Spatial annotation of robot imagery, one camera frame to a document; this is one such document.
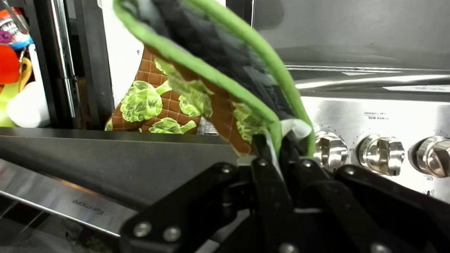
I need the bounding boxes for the silver stove knob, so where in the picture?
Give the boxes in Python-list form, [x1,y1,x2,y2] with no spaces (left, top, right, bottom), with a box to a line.
[411,135,450,180]
[312,130,350,171]
[355,133,406,177]

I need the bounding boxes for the white plastic cup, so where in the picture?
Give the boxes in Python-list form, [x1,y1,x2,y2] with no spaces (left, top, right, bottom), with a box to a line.
[5,81,50,129]

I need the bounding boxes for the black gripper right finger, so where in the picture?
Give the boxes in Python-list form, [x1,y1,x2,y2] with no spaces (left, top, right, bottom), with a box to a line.
[281,132,450,253]

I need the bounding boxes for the yellow green plastic ball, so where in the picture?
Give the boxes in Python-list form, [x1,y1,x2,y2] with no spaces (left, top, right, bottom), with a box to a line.
[0,83,15,129]

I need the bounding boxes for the green patterned oven mitt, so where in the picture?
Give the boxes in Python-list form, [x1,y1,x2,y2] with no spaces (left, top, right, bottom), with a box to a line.
[102,0,316,159]

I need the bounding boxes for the small red measuring cup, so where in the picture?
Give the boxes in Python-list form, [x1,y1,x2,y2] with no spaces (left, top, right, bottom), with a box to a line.
[0,43,22,85]

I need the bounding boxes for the colourful snack packet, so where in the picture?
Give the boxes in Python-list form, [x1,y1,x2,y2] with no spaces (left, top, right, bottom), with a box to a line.
[0,7,33,50]

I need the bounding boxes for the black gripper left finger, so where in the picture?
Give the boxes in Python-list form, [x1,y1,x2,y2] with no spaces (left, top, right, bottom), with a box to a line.
[118,135,298,253]

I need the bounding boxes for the stainless gas stove range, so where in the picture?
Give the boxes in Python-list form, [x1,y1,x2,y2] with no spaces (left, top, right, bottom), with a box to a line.
[236,62,450,208]

